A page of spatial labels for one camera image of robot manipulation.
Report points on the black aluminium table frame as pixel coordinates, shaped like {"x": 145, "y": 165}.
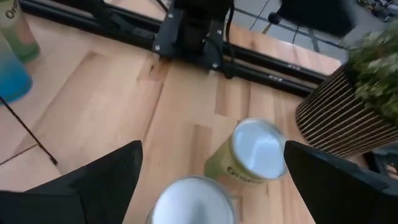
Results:
{"x": 124, "y": 28}

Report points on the tomatoes tin can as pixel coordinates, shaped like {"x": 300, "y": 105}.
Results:
{"x": 192, "y": 202}

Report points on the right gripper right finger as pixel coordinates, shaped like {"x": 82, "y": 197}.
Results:
{"x": 348, "y": 199}

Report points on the green plant in striped pot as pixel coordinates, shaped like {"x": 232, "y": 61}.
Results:
{"x": 335, "y": 118}

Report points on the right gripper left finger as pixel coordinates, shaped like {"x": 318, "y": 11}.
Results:
{"x": 71, "y": 199}

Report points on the green oranges tin can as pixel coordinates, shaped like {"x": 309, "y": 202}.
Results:
{"x": 18, "y": 37}
{"x": 258, "y": 149}

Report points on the blue cherries tin can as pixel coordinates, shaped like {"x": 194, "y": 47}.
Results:
{"x": 12, "y": 77}

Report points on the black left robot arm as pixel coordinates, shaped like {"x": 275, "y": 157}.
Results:
{"x": 192, "y": 34}

